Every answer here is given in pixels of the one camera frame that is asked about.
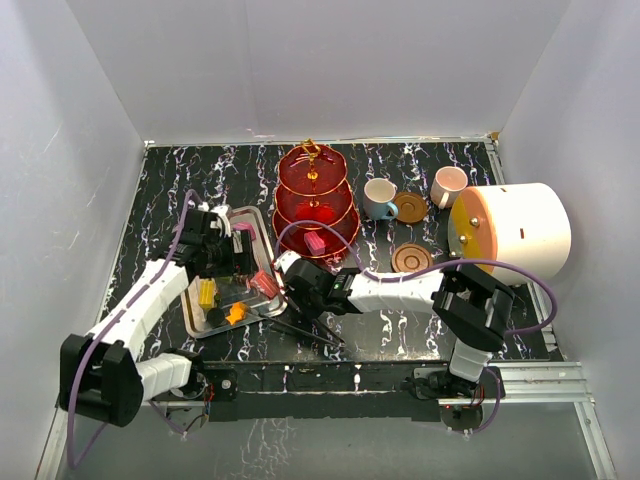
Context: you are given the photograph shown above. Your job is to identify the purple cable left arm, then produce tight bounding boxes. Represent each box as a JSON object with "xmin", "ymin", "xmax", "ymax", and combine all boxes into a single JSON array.
[{"xmin": 66, "ymin": 188, "xmax": 236, "ymax": 471}]

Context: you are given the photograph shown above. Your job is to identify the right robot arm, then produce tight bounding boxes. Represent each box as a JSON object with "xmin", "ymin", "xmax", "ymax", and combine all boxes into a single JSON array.
[{"xmin": 275, "ymin": 251, "xmax": 514, "ymax": 398}]

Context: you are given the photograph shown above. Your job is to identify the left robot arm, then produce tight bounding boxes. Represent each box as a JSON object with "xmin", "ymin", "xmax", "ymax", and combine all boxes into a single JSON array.
[{"xmin": 59, "ymin": 204, "xmax": 256, "ymax": 427}]

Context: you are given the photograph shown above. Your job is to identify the brown saucer near cups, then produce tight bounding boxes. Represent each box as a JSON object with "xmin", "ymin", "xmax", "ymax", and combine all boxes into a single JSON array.
[{"xmin": 393, "ymin": 192, "xmax": 428, "ymax": 224}]

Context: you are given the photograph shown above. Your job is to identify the pink and white teacup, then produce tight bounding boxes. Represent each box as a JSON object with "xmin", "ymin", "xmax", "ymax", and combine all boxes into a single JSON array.
[{"xmin": 430, "ymin": 166, "xmax": 468, "ymax": 209}]

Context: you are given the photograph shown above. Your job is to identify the magenta cake slice back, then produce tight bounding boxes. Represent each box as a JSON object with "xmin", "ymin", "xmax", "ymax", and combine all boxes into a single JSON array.
[{"xmin": 232, "ymin": 222, "xmax": 254, "ymax": 234}]

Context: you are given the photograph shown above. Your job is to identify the pink cake slice front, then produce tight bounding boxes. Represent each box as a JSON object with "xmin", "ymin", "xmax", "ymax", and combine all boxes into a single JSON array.
[{"xmin": 304, "ymin": 230, "xmax": 326, "ymax": 256}]

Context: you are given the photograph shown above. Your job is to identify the red three-tier dessert stand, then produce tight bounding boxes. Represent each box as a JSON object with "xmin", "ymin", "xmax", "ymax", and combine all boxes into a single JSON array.
[{"xmin": 272, "ymin": 139, "xmax": 360, "ymax": 260}]

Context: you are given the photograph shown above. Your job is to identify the yellow cake slice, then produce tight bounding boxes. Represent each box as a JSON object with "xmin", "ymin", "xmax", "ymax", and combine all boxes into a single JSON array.
[{"xmin": 198, "ymin": 279, "xmax": 217, "ymax": 310}]

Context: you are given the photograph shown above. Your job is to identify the red pink cake slice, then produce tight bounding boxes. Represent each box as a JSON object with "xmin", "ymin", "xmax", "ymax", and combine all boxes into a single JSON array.
[{"xmin": 249, "ymin": 270, "xmax": 280, "ymax": 300}]

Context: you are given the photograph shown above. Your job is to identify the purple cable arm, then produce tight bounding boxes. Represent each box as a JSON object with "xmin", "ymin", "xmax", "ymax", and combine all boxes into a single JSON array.
[
  {"xmin": 273, "ymin": 219, "xmax": 560, "ymax": 436},
  {"xmin": 66, "ymin": 188, "xmax": 236, "ymax": 471}
]

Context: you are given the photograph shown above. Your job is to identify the black round cookie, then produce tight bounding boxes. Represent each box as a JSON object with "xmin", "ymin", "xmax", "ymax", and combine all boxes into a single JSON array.
[{"xmin": 205, "ymin": 308, "xmax": 226, "ymax": 328}]

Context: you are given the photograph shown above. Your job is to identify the blue and white teacup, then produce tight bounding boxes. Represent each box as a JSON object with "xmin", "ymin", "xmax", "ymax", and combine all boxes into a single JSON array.
[{"xmin": 363, "ymin": 178, "xmax": 399, "ymax": 221}]

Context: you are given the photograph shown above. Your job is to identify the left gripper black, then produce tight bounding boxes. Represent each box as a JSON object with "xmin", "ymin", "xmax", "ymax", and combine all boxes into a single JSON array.
[{"xmin": 201, "ymin": 230, "xmax": 257, "ymax": 279}]

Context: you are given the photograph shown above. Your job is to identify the orange fish cookie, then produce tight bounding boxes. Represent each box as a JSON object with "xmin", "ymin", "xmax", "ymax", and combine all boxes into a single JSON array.
[{"xmin": 226, "ymin": 302, "xmax": 250, "ymax": 325}]

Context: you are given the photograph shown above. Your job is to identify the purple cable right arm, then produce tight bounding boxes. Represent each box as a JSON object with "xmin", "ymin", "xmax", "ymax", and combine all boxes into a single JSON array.
[{"xmin": 273, "ymin": 219, "xmax": 560, "ymax": 436}]

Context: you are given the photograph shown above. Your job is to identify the stainless steel tray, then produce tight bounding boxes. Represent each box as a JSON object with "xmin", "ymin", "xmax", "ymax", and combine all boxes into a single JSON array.
[{"xmin": 181, "ymin": 206, "xmax": 286, "ymax": 339}]

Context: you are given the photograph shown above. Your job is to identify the brown saucer front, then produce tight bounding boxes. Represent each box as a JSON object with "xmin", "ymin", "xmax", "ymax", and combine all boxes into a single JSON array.
[{"xmin": 391, "ymin": 243, "xmax": 433, "ymax": 273}]

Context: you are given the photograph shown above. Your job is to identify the large white cylinder container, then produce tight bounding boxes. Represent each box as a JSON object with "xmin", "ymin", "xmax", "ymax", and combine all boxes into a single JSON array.
[{"xmin": 448, "ymin": 183, "xmax": 571, "ymax": 280}]

